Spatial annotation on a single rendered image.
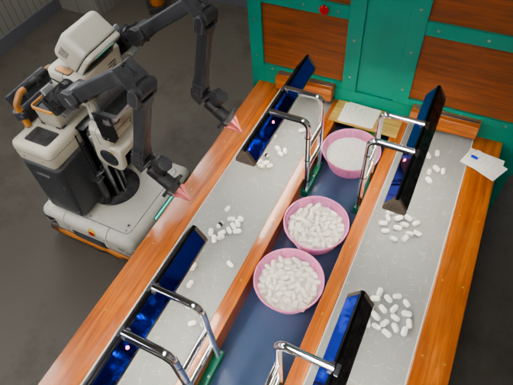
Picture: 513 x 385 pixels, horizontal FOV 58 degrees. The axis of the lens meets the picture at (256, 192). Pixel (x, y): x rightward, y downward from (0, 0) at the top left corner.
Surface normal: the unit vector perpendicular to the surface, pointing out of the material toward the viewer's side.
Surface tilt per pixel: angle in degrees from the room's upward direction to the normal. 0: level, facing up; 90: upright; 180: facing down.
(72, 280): 0
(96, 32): 42
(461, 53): 90
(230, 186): 0
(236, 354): 0
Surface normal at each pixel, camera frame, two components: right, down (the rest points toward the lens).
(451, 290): -0.06, -0.61
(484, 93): -0.43, 0.72
